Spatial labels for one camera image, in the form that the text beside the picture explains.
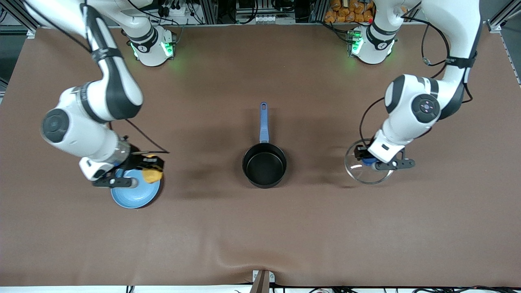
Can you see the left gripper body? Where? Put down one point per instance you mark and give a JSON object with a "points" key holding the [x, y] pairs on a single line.
{"points": [[360, 152]]}

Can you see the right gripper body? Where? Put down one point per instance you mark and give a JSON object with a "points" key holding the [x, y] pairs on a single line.
{"points": [[136, 161]]}

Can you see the yellow potato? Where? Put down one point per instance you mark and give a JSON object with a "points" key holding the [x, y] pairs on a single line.
{"points": [[152, 177]]}

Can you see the glass lid with blue knob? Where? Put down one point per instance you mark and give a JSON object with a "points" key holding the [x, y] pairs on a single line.
{"points": [[366, 176]]}

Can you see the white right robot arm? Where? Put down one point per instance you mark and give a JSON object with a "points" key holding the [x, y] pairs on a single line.
{"points": [[81, 134]]}

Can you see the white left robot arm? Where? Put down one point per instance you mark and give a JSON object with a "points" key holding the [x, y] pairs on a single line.
{"points": [[460, 24]]}

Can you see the blue plate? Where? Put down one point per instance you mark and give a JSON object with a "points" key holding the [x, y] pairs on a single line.
{"points": [[134, 197]]}

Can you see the pile of orange toy food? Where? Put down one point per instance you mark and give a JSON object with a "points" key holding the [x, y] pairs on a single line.
{"points": [[346, 12]]}

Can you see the power strip with black plugs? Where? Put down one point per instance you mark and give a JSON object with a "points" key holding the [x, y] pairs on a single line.
{"points": [[173, 12]]}

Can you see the white power strip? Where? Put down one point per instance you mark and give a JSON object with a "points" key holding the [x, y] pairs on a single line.
{"points": [[266, 19]]}

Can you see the aluminium frame post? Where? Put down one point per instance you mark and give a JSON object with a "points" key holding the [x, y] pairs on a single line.
{"points": [[209, 12], [320, 10]]}

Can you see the brown bar under bracket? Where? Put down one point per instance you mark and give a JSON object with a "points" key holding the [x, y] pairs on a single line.
{"points": [[260, 285]]}

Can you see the metal table clamp bracket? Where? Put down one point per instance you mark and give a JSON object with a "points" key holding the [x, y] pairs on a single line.
{"points": [[270, 276]]}

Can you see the aluminium corner frame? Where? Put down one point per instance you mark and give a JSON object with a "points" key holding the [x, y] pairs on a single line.
{"points": [[498, 22]]}

